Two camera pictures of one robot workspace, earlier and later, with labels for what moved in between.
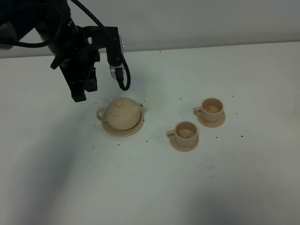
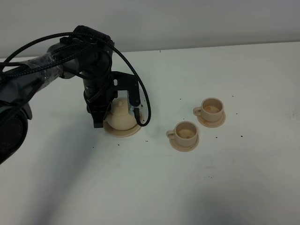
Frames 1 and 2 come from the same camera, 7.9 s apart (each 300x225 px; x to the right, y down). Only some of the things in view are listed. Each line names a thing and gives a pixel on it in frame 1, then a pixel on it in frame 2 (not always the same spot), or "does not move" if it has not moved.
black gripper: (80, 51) → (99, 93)
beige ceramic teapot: (123, 114) does not move
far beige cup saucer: (213, 124) does not move
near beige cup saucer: (184, 148) does not move
